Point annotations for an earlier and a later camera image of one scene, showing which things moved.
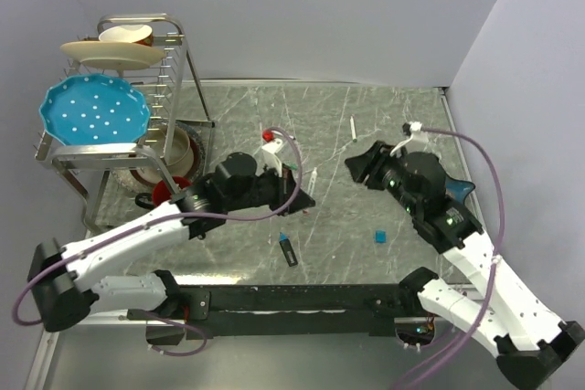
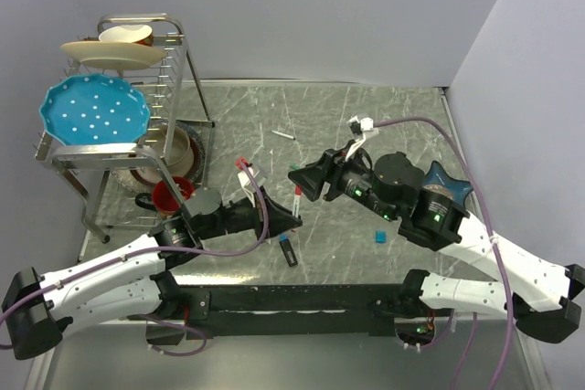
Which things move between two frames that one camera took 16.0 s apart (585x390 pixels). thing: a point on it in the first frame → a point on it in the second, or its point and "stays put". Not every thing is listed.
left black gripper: x=285 y=188 → x=281 y=220
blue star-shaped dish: x=458 y=189 stays put
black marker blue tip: x=288 y=249 stays put
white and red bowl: x=137 y=34 stays put
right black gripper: x=370 y=163 → x=312 y=177
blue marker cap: x=380 y=236 stays put
